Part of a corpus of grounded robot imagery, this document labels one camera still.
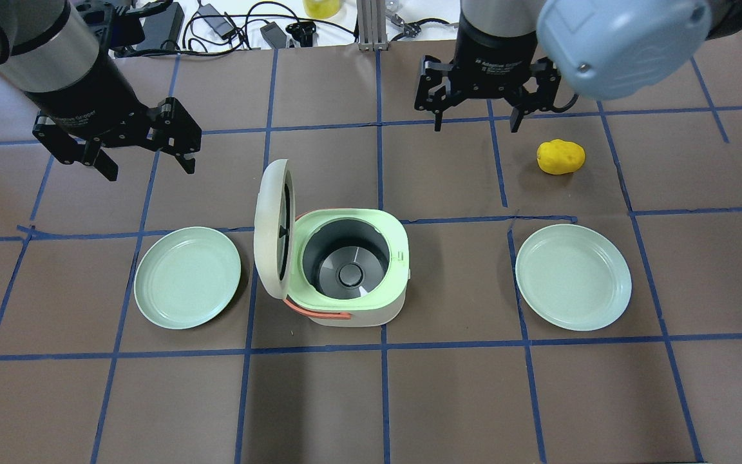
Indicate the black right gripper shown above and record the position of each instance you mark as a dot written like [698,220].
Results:
[491,50]

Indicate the black power adapter brick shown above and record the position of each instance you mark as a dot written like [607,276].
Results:
[162,30]

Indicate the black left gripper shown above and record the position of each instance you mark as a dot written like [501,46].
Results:
[86,92]

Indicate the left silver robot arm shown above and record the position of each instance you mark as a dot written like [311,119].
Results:
[57,54]

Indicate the pale green plate near right arm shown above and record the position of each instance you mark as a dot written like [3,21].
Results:
[573,277]

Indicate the yellow tape roll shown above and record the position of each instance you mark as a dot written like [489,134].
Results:
[321,9]

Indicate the pale green plate near left arm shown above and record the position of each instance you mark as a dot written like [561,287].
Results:
[187,278]

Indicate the aluminium frame post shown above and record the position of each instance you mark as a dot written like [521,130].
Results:
[371,22]

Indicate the white rice cooker orange handle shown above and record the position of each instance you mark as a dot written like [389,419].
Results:
[339,267]

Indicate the yellow toy potato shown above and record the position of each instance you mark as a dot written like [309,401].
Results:
[560,157]

